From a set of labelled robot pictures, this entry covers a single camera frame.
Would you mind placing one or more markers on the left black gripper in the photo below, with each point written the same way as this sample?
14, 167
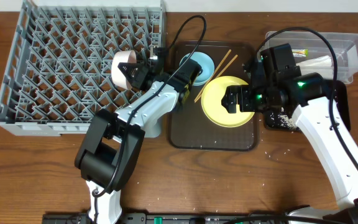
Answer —
138, 76

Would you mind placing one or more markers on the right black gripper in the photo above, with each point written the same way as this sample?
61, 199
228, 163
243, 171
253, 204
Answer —
245, 92

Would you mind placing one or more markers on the white bowl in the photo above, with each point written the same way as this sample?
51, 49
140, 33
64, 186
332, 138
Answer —
117, 68

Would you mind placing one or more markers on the yellow plate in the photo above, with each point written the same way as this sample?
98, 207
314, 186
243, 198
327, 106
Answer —
215, 111

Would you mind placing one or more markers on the wooden chopstick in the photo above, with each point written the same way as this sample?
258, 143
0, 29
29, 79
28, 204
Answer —
221, 62
217, 76

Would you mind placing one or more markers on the light blue bowl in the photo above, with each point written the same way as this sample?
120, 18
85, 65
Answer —
206, 67

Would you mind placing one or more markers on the green snack wrapper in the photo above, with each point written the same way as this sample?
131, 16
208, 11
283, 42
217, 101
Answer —
300, 53

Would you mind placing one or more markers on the white paper napkin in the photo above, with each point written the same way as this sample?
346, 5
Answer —
316, 64

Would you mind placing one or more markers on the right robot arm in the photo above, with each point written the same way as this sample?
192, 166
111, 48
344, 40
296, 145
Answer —
316, 115

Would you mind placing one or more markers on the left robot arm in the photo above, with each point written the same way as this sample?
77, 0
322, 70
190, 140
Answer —
109, 152

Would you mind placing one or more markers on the black waste tray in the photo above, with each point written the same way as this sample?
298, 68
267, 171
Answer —
340, 101

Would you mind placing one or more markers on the food scraps pile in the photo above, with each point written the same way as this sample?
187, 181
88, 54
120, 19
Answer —
279, 120

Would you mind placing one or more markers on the dark brown serving tray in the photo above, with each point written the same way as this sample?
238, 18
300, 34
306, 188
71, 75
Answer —
189, 127

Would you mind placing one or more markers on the grey dish rack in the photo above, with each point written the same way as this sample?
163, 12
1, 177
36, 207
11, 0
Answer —
58, 73

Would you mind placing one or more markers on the clear plastic bin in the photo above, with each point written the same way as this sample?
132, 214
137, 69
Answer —
345, 46

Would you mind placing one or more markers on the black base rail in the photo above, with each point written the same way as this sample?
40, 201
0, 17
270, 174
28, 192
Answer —
141, 218

